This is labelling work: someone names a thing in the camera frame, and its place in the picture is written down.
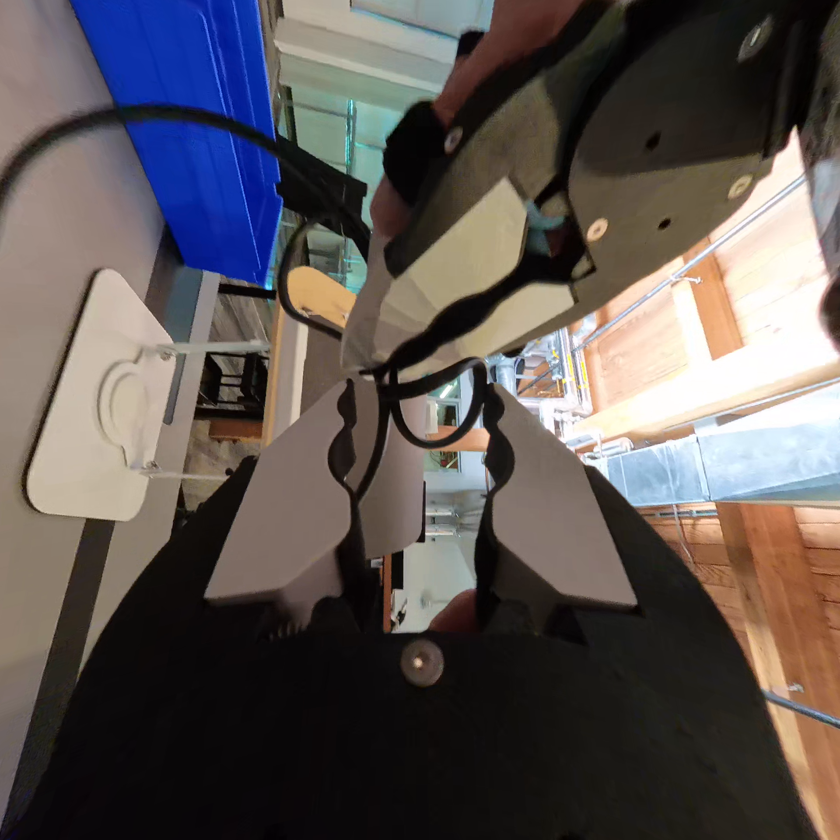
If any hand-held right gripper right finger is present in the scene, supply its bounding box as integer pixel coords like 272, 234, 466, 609
477, 384, 639, 610

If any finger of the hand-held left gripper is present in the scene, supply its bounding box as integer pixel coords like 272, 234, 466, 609
392, 276, 578, 376
342, 178, 534, 371

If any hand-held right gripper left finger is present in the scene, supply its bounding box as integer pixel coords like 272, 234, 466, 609
206, 381, 368, 605

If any thick black cable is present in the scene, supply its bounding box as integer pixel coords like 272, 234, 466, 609
0, 103, 494, 502

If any blue plastic bin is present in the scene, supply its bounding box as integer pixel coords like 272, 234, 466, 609
69, 0, 284, 288

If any black wood-rimmed board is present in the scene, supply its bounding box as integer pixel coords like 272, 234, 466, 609
263, 260, 489, 634

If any black office chair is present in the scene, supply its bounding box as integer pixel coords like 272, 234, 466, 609
276, 132, 372, 245

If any white rounded pad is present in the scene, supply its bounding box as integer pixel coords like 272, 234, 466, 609
24, 269, 271, 523

